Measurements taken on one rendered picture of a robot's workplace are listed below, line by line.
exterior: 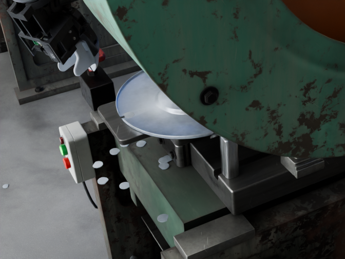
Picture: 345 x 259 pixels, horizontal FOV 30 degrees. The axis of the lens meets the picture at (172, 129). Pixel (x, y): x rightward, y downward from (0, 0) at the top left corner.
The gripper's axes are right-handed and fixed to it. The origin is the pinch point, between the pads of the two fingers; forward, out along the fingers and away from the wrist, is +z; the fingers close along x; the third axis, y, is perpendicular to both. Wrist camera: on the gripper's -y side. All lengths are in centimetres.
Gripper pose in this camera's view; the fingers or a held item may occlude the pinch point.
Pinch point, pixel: (92, 61)
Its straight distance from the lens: 115.8
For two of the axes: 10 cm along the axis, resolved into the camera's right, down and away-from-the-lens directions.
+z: 3.0, 5.6, 7.7
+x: 8.1, 2.8, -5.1
